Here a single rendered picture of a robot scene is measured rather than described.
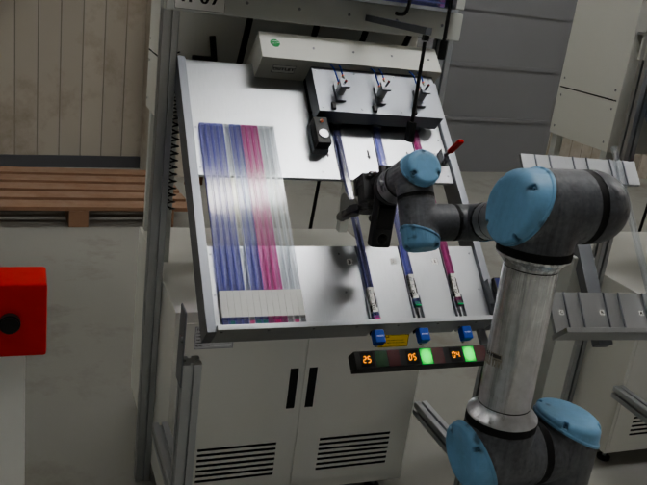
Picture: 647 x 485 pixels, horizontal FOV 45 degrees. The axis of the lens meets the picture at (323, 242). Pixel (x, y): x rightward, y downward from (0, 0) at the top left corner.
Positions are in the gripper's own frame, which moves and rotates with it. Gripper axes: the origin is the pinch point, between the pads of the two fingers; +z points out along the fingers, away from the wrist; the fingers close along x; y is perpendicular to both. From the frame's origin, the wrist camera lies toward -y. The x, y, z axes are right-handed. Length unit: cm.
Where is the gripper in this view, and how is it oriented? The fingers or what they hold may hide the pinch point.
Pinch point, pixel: (355, 219)
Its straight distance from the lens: 184.2
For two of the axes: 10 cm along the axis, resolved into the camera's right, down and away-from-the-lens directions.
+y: -0.8, -9.8, 2.1
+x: -9.3, 0.0, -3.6
